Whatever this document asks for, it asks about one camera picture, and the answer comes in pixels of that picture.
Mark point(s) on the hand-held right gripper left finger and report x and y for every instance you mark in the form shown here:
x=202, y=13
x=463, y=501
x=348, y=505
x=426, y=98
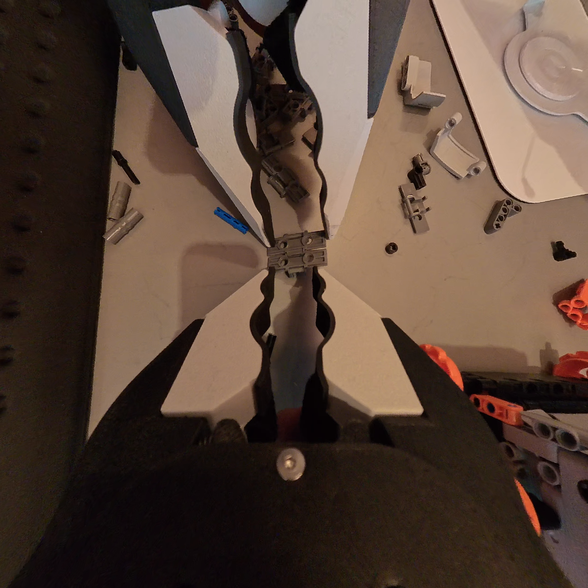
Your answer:
x=211, y=377

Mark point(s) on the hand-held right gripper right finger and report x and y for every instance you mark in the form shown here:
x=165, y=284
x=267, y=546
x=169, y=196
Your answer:
x=372, y=372

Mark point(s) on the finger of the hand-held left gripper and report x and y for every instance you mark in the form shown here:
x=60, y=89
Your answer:
x=340, y=101
x=211, y=110

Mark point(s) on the pile of dark grey connectors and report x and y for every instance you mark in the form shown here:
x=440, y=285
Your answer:
x=280, y=119

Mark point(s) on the black grey toy robot vehicle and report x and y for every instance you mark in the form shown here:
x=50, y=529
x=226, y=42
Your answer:
x=533, y=432

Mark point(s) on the orange triangular toy piece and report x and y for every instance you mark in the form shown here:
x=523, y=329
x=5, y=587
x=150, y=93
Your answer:
x=574, y=303

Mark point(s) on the orange toy gear wheel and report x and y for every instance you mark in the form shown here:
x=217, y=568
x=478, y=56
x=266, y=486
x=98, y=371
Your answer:
x=574, y=365
x=525, y=505
x=443, y=363

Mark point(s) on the light grey toy block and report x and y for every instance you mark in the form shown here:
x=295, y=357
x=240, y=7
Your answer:
x=421, y=83

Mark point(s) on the long black toy pin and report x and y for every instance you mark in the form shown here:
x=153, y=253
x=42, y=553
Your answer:
x=126, y=167

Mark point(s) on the small blue toy brick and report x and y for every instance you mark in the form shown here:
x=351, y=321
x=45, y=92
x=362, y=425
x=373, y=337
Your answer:
x=230, y=219

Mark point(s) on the dark grey small toy pieces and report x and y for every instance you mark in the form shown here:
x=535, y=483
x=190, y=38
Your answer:
x=415, y=197

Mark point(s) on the grey cylinder toy sleeve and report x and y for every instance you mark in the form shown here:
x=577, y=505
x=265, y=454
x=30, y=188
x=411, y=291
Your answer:
x=119, y=197
x=122, y=225

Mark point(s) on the light grey angled toy piece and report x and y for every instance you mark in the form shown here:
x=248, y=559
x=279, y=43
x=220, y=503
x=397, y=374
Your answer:
x=457, y=152

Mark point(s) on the wooden book stand white base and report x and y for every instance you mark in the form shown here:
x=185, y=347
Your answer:
x=524, y=92

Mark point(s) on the black dimpled mat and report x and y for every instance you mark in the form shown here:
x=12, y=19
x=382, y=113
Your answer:
x=46, y=276

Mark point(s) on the dark grey toy beam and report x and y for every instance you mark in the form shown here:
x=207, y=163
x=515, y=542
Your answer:
x=503, y=216

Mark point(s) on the small black toy connector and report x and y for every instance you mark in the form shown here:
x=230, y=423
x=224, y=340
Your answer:
x=562, y=250

